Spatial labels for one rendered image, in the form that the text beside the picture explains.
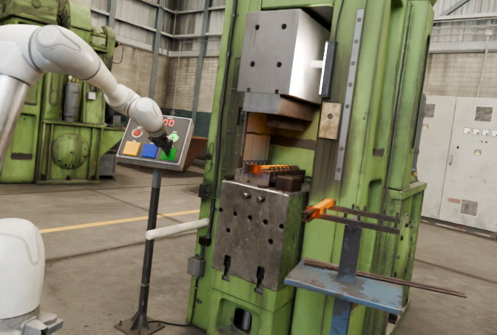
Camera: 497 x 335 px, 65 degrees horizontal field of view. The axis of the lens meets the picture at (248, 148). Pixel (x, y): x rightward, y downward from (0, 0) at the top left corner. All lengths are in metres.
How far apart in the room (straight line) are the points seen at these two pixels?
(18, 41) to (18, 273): 0.64
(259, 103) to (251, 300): 0.94
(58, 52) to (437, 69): 7.15
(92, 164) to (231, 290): 4.94
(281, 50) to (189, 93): 9.22
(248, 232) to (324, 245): 0.37
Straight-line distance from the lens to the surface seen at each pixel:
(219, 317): 2.14
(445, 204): 7.04
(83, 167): 6.63
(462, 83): 7.74
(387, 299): 1.49
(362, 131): 1.85
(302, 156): 2.32
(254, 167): 1.87
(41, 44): 1.24
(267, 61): 1.93
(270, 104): 1.88
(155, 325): 2.48
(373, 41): 1.91
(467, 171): 6.96
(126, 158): 2.11
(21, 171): 6.41
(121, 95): 1.73
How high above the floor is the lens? 1.19
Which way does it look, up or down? 3 degrees down
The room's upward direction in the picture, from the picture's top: 7 degrees clockwise
